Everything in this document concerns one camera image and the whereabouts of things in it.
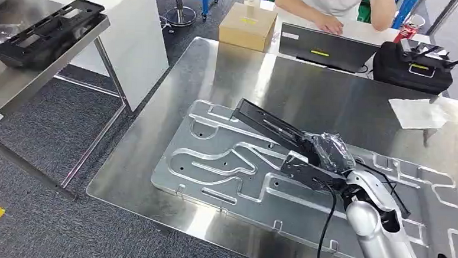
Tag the pale desk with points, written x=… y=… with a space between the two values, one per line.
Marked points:
x=359 y=30

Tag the chrome stool base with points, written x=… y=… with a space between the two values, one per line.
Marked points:
x=180 y=15

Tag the steel side table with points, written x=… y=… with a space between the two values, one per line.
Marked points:
x=3 y=89

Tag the white sheet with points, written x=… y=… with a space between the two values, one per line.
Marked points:
x=416 y=113

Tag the steel pole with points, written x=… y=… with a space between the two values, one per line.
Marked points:
x=444 y=16

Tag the white cabinet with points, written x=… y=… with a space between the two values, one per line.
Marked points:
x=132 y=29

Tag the person's right hand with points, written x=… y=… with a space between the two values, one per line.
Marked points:
x=330 y=24

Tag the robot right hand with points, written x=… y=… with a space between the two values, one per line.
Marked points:
x=331 y=153

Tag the machined metal fixture tray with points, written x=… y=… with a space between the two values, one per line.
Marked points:
x=226 y=183

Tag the person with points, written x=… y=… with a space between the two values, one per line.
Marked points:
x=337 y=2

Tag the black carry bag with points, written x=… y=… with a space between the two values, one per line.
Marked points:
x=396 y=74

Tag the red drink can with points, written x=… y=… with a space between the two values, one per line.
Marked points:
x=406 y=32

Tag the brown cardboard box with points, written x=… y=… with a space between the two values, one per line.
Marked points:
x=245 y=35

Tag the black remote controller with antennas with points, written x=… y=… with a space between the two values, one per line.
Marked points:
x=420 y=61

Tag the dark grey laptop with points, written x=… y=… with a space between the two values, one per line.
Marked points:
x=327 y=47

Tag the robot right arm silver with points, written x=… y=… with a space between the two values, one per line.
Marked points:
x=379 y=245

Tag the white bottle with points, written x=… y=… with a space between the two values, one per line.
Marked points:
x=252 y=0

